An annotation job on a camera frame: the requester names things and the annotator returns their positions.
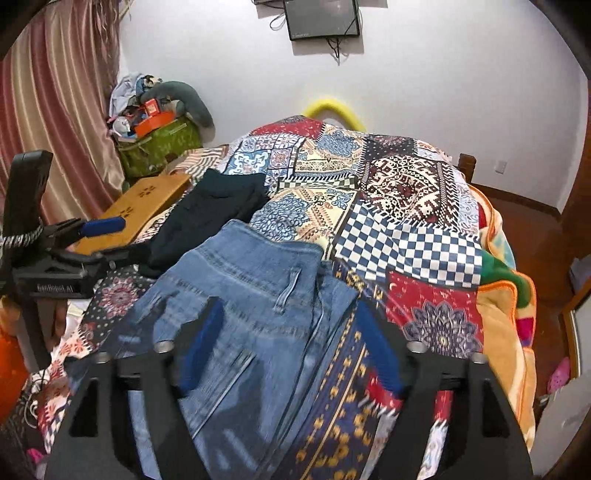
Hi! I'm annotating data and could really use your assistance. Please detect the blue denim jeans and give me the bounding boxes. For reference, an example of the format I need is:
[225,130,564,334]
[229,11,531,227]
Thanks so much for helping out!
[64,218,362,480]

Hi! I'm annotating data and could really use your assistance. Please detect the wooden lap desk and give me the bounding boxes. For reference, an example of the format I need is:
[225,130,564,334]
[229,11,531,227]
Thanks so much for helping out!
[73,174,190,254]

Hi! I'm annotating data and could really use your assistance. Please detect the green patterned storage box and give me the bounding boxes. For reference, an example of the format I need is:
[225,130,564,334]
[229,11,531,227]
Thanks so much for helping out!
[116,117,202,179]

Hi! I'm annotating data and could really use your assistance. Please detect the colourful patchwork quilt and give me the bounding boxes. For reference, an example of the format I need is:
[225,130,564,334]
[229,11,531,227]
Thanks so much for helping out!
[39,116,484,479]

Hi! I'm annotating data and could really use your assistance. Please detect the orange fleece blanket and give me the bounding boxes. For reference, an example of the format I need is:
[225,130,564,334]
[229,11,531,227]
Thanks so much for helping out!
[470,187,537,449]

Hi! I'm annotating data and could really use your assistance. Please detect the folded black garment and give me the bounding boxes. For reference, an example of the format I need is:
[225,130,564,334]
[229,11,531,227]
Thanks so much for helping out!
[139,169,269,278]

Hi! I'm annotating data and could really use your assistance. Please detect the pile of clothes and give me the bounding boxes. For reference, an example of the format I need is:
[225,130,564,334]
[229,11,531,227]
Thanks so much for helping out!
[107,73,162,140]

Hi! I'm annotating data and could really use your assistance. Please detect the striped red gold curtain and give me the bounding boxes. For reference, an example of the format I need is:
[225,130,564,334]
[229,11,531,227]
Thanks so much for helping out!
[1,1,124,223]

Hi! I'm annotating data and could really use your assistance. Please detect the orange box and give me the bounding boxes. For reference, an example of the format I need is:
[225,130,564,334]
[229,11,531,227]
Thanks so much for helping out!
[135,111,175,138]

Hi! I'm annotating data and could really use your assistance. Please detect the brown wooden wardrobe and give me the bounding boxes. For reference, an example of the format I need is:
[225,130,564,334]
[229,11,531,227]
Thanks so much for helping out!
[560,106,590,378]

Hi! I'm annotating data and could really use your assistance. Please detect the wooden bed post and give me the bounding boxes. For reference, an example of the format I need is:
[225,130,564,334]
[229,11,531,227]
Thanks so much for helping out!
[458,153,477,183]

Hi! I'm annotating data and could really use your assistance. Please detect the white wall socket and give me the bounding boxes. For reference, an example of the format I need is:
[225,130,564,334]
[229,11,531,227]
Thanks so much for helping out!
[495,161,507,174]

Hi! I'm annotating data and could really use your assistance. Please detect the yellow padded bed rail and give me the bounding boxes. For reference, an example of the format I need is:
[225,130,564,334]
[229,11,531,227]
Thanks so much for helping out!
[303,97,367,132]

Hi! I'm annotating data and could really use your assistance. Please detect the small black wall monitor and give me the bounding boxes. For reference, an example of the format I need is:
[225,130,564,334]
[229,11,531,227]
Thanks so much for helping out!
[283,0,360,41]

